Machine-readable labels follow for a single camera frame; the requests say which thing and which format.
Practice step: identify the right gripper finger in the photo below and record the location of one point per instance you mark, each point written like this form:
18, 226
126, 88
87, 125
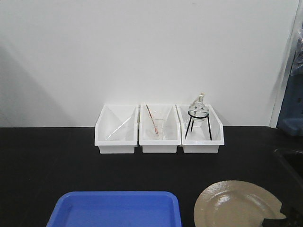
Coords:
274, 222
294, 218

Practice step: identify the beige plate with black rim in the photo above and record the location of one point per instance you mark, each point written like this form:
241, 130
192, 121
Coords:
235, 203

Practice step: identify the blue plastic tray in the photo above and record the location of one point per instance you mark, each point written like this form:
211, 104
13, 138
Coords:
116, 209

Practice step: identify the black sink basin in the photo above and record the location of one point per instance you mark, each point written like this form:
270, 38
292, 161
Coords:
292, 160

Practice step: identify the blue equipment at right edge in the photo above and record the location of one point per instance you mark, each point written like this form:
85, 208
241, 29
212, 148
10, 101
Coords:
291, 114

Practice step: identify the right white storage bin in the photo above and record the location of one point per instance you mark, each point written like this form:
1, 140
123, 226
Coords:
198, 141

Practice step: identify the white storage bin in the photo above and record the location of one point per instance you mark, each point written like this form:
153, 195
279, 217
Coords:
172, 134
198, 141
126, 138

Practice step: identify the glass alcohol lamp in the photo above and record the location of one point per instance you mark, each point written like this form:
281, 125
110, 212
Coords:
198, 110

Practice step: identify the middle white storage bin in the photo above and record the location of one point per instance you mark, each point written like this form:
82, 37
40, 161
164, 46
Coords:
172, 134

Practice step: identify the clear glass beaker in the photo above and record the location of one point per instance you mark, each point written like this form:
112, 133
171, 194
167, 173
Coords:
151, 133

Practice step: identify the clear glass stirring rod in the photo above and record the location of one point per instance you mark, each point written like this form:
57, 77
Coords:
119, 127

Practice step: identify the left white storage bin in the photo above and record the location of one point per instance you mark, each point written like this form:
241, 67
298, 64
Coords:
126, 138

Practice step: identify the black wire tripod stand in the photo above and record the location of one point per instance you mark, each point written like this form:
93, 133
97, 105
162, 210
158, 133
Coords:
190, 124

